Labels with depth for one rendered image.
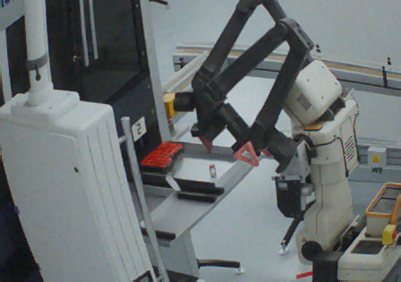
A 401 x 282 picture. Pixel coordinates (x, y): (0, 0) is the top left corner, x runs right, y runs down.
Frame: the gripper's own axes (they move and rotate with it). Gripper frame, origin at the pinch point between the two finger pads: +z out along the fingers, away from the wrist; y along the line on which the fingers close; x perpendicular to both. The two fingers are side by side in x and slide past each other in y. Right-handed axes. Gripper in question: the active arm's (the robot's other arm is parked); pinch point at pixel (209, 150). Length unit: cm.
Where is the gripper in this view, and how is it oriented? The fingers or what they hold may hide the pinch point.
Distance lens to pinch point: 379.5
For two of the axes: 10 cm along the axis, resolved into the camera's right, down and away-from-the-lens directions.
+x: -2.5, 4.3, -8.7
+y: -9.6, 0.1, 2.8
